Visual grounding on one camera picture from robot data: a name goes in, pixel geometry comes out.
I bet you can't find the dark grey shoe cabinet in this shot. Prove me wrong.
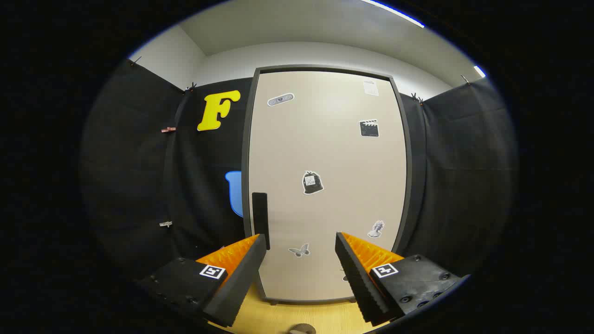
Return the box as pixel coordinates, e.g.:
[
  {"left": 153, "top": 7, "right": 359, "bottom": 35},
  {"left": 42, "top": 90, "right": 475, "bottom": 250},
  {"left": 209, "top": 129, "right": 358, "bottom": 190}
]
[{"left": 241, "top": 64, "right": 413, "bottom": 305}]

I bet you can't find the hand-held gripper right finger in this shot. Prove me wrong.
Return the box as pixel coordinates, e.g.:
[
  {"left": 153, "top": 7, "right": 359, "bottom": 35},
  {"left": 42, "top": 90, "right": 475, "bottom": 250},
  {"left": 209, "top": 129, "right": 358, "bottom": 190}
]
[{"left": 334, "top": 232, "right": 465, "bottom": 326}]

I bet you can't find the long ceiling light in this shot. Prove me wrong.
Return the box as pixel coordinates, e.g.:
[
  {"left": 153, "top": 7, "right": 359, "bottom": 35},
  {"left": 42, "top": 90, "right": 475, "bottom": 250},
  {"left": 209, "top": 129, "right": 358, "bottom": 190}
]
[{"left": 362, "top": 0, "right": 425, "bottom": 28}]

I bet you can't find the black backdrop cloth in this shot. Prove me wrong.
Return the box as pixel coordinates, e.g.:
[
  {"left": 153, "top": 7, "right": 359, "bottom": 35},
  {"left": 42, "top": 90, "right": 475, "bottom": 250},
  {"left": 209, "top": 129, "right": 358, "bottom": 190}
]
[{"left": 79, "top": 58, "right": 518, "bottom": 279}]

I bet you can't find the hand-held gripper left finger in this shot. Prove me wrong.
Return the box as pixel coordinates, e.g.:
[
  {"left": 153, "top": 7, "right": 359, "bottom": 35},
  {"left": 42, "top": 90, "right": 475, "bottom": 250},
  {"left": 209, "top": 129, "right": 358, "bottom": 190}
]
[{"left": 139, "top": 233, "right": 268, "bottom": 328}]

